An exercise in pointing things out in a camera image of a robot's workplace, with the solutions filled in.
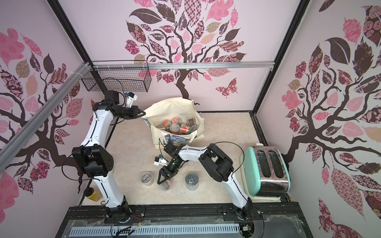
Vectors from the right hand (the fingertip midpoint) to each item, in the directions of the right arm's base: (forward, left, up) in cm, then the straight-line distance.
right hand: (162, 180), depth 82 cm
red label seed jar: (+30, -13, +9) cm, 34 cm away
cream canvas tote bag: (+37, -5, +8) cm, 39 cm away
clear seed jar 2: (-3, -17, +4) cm, 18 cm away
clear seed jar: (0, +8, +3) cm, 9 cm away
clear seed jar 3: (-4, -3, +3) cm, 5 cm away
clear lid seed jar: (+30, -6, +9) cm, 32 cm away
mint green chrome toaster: (-2, -54, +13) cm, 56 cm away
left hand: (+31, +11, +22) cm, 39 cm away
